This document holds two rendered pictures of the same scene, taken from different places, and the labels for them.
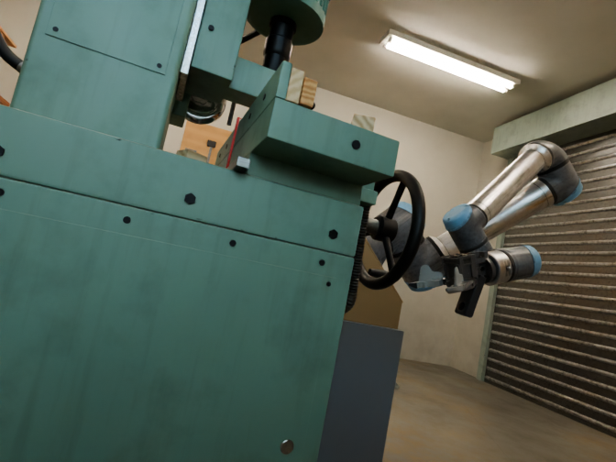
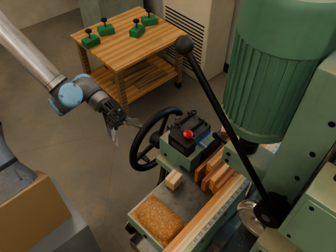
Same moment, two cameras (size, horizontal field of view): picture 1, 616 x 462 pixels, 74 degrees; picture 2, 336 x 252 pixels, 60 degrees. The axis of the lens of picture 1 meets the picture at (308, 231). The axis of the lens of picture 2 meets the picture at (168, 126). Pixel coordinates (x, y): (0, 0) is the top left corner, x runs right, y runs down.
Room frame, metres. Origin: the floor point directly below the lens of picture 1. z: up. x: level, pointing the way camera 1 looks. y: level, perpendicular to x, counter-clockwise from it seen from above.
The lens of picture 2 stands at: (1.23, 0.47, 1.69)
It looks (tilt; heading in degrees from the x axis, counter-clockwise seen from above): 49 degrees down; 244
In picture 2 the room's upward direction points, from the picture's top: straight up
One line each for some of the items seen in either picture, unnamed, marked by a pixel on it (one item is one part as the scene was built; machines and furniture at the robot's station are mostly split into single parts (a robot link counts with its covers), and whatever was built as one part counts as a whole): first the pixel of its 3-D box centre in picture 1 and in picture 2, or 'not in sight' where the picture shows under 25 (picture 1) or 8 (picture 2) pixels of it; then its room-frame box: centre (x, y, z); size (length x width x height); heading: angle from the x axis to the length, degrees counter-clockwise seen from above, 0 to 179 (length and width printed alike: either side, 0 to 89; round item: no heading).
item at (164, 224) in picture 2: not in sight; (158, 216); (1.10, 0.15, 0.92); 0.14 x 0.09 x 0.04; 110
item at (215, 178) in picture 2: not in sight; (231, 164); (0.83, 0.10, 0.93); 0.20 x 0.02 x 0.06; 20
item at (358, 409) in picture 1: (333, 394); (56, 245); (1.49, -0.20, 0.28); 0.30 x 0.30 x 0.55; 15
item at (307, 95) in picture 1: (253, 146); (230, 184); (0.87, 0.15, 0.92); 0.67 x 0.02 x 0.04; 20
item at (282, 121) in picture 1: (298, 179); (206, 166); (0.88, 0.04, 0.87); 0.61 x 0.30 x 0.06; 20
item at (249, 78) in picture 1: (258, 92); (249, 161); (0.83, 0.16, 1.03); 0.14 x 0.07 x 0.09; 110
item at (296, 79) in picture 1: (247, 137); (242, 181); (0.83, 0.16, 0.92); 0.60 x 0.02 x 0.05; 20
